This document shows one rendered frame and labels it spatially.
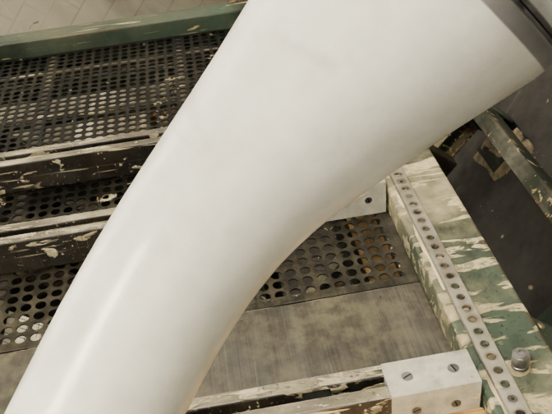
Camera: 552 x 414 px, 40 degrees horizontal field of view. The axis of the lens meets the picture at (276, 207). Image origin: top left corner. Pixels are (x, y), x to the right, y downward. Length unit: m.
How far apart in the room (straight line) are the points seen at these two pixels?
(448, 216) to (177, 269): 1.15
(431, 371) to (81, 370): 0.85
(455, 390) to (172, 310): 0.84
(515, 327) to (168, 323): 0.96
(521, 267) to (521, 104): 0.63
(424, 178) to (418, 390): 0.54
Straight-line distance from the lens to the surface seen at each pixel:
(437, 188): 1.46
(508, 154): 2.44
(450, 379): 1.08
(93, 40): 2.35
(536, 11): 0.23
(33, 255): 1.47
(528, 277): 2.43
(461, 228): 1.36
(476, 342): 1.15
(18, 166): 1.70
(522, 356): 1.11
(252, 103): 0.25
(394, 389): 1.06
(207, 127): 0.26
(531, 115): 2.74
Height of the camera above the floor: 1.68
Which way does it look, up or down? 25 degrees down
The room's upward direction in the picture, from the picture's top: 64 degrees counter-clockwise
